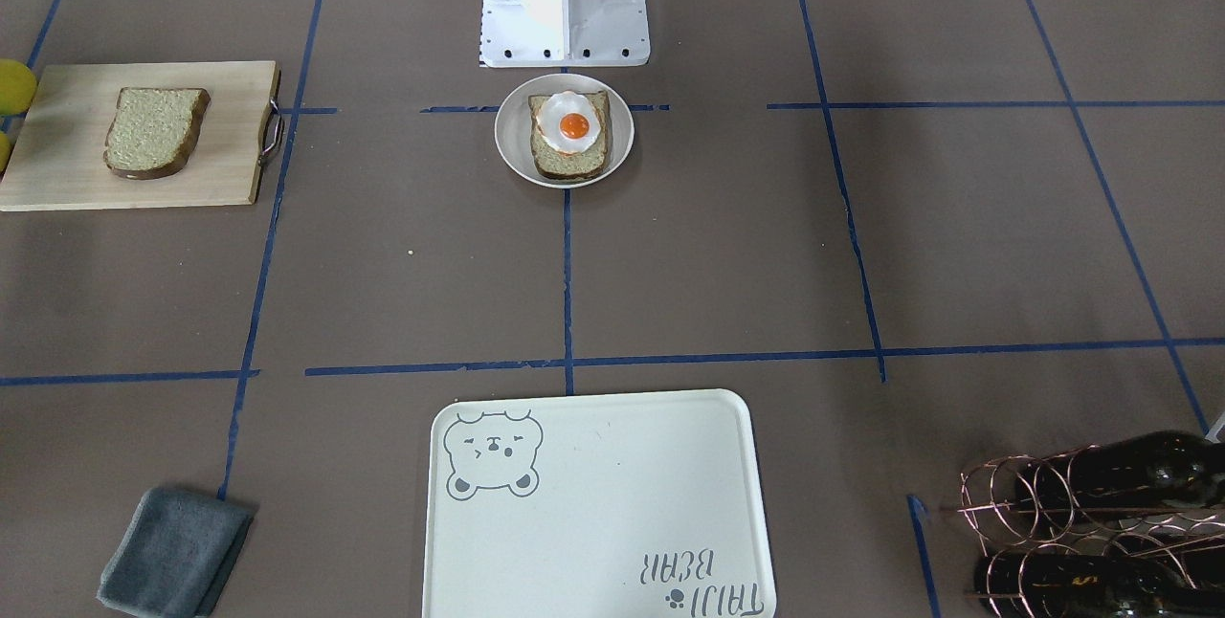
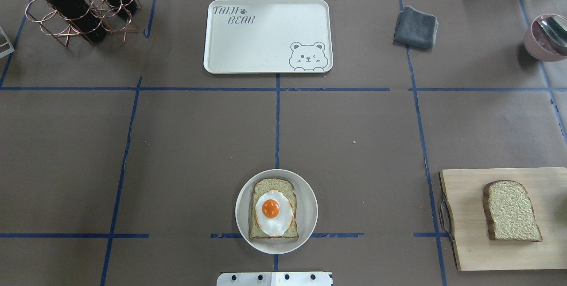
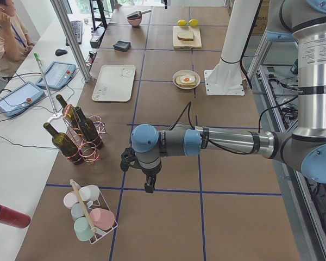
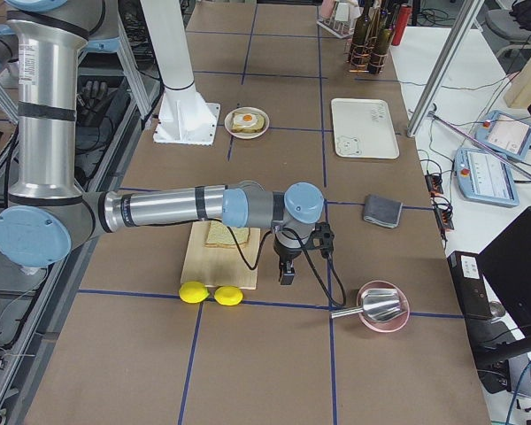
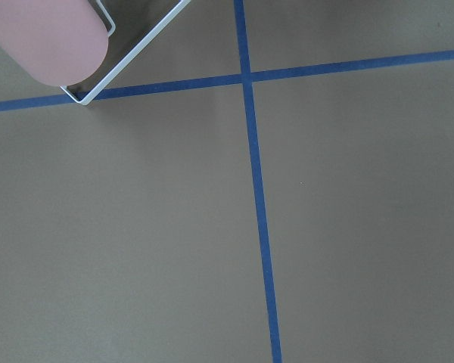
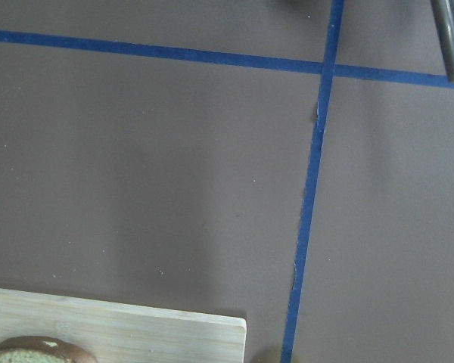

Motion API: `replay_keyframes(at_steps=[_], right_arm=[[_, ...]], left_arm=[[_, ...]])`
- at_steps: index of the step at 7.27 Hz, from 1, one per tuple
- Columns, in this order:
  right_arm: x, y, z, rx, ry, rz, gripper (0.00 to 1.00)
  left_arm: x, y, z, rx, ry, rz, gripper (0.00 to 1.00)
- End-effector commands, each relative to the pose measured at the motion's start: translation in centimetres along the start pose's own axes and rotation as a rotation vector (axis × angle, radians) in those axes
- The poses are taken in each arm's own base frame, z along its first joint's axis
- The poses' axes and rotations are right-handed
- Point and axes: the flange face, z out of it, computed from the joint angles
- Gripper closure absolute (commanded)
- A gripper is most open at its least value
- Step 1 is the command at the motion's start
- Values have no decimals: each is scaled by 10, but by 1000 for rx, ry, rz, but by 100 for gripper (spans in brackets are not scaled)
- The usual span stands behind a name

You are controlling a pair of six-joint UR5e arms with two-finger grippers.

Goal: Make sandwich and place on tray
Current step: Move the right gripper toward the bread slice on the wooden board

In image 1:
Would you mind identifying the grey folded cloth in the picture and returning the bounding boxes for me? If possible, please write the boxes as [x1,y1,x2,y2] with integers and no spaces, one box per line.
[97,487,255,617]

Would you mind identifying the dark wine bottle lower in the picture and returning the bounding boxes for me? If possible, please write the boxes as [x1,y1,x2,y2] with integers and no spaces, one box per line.
[971,552,1224,617]

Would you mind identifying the cream bear tray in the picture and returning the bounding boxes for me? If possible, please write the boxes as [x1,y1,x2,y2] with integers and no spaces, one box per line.
[421,387,778,617]

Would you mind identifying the white round plate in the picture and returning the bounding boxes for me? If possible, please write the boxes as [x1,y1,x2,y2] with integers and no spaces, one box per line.
[494,74,637,189]

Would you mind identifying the copper wire bottle rack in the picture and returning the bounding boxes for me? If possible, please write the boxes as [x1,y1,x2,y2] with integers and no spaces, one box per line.
[954,445,1223,591]

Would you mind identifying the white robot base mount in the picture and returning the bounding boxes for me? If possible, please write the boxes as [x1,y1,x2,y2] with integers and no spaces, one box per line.
[479,0,652,67]

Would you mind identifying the dark wine bottle upper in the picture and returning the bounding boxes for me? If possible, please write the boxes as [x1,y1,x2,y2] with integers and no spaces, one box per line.
[1014,430,1224,515]

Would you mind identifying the yellow lemon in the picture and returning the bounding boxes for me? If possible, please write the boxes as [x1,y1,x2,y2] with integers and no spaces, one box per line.
[0,58,38,116]
[0,131,12,173]

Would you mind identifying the wooden cutting board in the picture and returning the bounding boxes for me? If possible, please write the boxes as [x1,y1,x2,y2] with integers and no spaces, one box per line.
[1,60,279,212]

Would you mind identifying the bread slice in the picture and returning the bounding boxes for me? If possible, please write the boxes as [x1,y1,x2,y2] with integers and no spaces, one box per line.
[103,86,212,181]
[528,91,610,181]

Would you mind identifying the dark wine bottle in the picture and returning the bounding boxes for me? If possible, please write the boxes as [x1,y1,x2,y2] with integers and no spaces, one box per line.
[1014,430,1224,515]
[971,552,1224,617]

